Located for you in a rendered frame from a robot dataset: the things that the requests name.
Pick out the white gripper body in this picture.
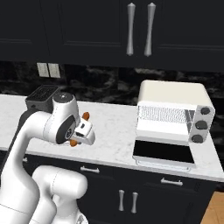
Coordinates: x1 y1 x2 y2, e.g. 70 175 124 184
73 123 97 146

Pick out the orange-brown baguette bread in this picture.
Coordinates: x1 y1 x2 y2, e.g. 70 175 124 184
69 111 90 148

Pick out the black toaster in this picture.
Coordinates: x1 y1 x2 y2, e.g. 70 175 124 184
24 84 61 114

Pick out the black base cupboard door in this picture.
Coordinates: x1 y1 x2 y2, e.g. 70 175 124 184
76 176 130 224
127 183 208 224

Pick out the toaster oven glass door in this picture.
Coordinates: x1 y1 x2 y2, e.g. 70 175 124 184
132 139 197 173

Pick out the white toaster oven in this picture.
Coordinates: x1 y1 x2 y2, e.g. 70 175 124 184
135 80 216 147

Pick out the dark toaster oven knob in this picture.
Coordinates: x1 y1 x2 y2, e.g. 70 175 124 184
195 120 208 131
200 107 212 116
191 134 205 144

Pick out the black drawer front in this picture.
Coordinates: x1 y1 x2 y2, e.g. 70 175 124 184
113 167 218 196
24 153 116 182

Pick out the silver drawer handle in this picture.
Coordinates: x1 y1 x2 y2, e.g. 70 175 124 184
80 165 101 175
159 177 185 187

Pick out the silver base cupboard handle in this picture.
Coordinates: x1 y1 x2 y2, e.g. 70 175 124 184
130 191 139 214
117 189 126 213

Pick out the white wall outlet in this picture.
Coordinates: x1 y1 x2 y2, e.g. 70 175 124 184
36 62 50 79
47 62 61 80

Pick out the black wall cupboard door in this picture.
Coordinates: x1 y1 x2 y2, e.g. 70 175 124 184
139 0 224 74
39 0 142 68
0 0 42 63

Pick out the silver wall cupboard handle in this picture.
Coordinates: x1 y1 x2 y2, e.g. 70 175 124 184
143 2 157 58
126 2 137 57

